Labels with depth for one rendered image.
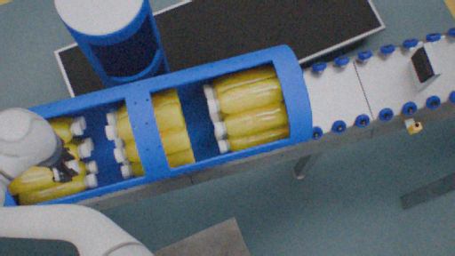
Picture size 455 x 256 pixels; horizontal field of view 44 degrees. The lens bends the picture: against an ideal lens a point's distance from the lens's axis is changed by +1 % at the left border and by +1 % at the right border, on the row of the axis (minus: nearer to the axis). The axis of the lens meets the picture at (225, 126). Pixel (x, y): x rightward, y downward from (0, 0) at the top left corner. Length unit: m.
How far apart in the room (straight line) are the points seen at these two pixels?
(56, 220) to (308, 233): 1.80
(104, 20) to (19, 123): 0.71
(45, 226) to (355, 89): 1.13
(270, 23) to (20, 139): 1.78
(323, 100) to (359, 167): 0.98
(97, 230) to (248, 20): 1.97
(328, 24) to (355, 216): 0.92
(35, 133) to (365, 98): 1.06
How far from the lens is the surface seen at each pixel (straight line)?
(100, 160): 1.73
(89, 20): 1.80
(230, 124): 1.52
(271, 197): 2.64
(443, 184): 2.24
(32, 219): 1.03
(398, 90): 1.86
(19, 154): 1.19
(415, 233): 2.75
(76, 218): 0.95
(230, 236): 1.61
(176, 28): 2.73
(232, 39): 2.69
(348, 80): 1.83
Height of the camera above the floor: 2.61
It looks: 75 degrees down
